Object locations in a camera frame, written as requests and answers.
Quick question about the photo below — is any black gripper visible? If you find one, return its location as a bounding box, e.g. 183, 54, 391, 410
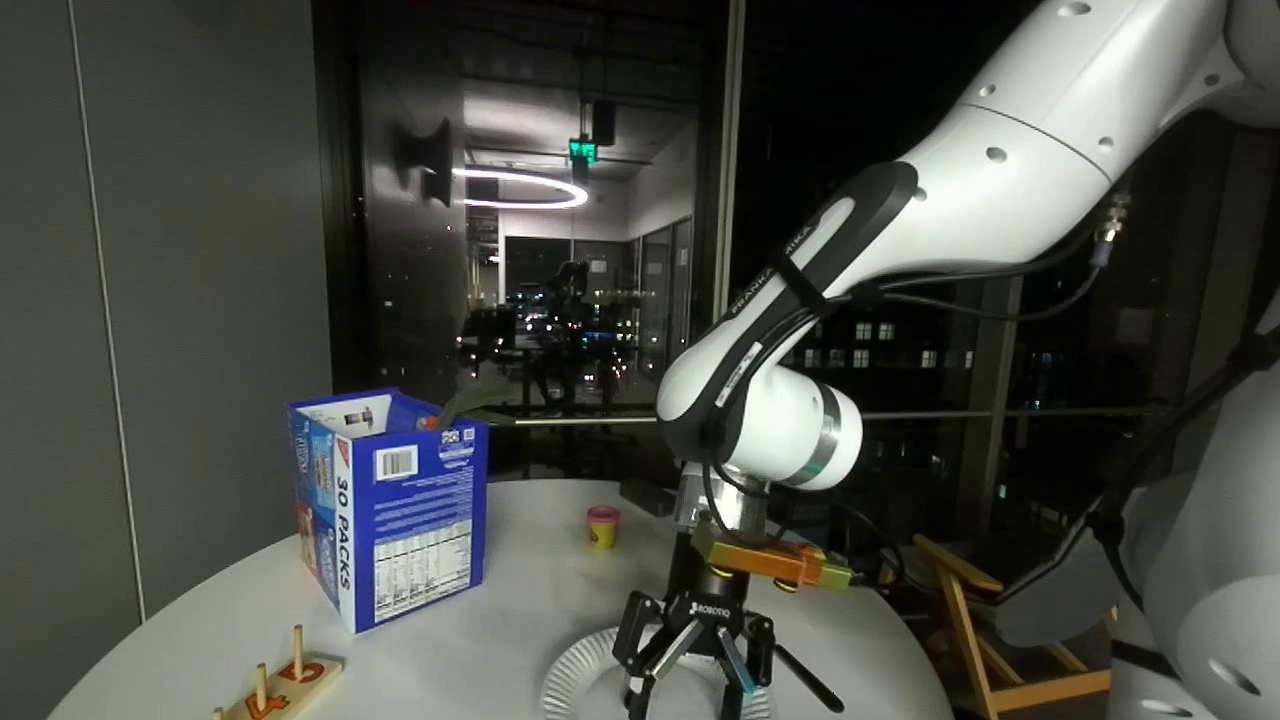
610, 533, 781, 720

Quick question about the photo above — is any ring ceiling light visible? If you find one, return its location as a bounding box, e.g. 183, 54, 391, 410
447, 164, 593, 217

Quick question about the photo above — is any yellow cup with pink lid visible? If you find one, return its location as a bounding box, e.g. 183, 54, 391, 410
583, 504, 626, 551

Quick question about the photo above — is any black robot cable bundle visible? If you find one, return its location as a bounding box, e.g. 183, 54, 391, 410
871, 183, 1136, 332

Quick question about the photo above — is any white paper plate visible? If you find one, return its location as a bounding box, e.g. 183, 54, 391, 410
536, 623, 754, 720

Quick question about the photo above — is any wooden peg board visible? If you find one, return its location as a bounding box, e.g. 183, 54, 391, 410
214, 621, 347, 720

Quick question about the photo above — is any blue cardboard box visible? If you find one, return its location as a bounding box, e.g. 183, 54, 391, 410
289, 390, 493, 636

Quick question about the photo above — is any wooden chair frame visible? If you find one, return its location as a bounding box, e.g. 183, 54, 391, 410
914, 533, 1115, 720

